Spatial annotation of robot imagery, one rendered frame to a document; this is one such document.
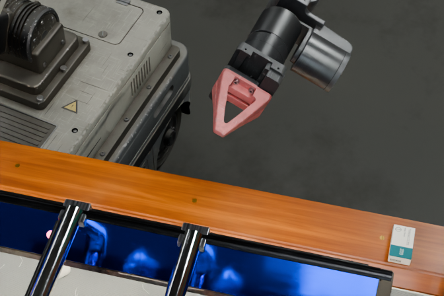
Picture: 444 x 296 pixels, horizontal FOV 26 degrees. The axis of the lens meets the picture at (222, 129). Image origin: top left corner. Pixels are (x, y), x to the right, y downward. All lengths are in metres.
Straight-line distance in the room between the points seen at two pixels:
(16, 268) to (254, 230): 0.39
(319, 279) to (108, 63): 1.18
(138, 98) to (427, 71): 0.98
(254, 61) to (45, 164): 0.62
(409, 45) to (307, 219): 1.44
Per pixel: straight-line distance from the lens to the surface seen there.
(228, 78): 1.16
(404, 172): 2.65
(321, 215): 1.60
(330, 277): 1.15
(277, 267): 1.15
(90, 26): 2.31
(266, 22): 1.23
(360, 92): 2.81
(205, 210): 1.60
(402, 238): 1.57
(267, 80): 1.15
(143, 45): 2.25
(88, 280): 1.57
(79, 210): 1.18
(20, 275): 1.59
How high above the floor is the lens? 2.08
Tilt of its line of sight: 51 degrees down
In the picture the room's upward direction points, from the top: straight up
